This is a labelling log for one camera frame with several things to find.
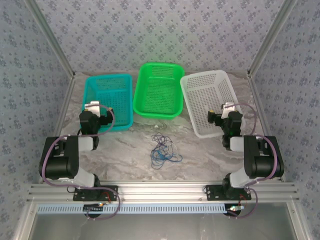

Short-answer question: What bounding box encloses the arm mauve harness cable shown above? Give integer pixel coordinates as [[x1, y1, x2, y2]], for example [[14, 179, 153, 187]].
[[41, 103, 122, 222], [224, 102, 279, 220]]

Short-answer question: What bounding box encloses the thin white cable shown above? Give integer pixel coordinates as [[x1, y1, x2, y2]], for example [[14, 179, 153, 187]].
[[162, 141, 181, 157]]

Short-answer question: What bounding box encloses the aluminium table side rail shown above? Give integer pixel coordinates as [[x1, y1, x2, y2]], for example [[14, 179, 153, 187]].
[[39, 74, 76, 185], [247, 72, 286, 182]]

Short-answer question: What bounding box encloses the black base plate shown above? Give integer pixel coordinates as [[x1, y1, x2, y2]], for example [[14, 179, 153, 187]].
[[72, 185, 119, 202], [205, 184, 252, 202]]

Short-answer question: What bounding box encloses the white slotted cable duct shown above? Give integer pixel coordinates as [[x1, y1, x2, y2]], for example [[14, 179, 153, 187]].
[[36, 203, 227, 215]]

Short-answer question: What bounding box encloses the right arm mauve harness cable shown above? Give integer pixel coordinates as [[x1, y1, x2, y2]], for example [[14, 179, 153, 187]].
[[224, 102, 279, 220]]

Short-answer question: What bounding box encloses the left arm mauve harness cable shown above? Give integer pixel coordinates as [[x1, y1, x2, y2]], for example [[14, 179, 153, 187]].
[[41, 103, 122, 222]]

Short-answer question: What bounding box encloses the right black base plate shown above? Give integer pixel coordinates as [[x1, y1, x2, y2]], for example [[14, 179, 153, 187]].
[[205, 184, 252, 202]]

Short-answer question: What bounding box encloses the aluminium frame post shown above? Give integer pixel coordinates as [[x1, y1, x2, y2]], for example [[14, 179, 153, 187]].
[[24, 0, 76, 80], [246, 0, 299, 80]]

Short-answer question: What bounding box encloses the teal plastic basket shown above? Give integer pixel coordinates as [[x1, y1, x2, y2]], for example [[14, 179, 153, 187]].
[[81, 73, 134, 133]]

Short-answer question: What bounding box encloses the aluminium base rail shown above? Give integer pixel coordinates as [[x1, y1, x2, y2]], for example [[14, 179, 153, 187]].
[[26, 181, 300, 204]]

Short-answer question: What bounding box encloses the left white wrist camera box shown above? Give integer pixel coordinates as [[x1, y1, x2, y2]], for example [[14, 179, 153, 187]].
[[84, 100, 101, 118]]

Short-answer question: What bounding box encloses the white plastic basket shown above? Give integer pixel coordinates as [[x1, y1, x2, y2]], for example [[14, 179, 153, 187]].
[[179, 69, 247, 139]]

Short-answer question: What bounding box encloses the small black circuit board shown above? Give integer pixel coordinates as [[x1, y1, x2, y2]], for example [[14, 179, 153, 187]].
[[83, 203, 105, 214], [226, 204, 245, 216]]

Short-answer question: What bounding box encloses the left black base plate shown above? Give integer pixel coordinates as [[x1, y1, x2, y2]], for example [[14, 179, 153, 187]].
[[72, 185, 119, 202]]

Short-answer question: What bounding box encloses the thin purple cable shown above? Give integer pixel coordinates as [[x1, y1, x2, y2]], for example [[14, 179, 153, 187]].
[[150, 132, 174, 171]]

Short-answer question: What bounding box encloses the green plastic basket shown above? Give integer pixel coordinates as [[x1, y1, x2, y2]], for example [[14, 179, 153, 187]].
[[132, 61, 185, 120]]

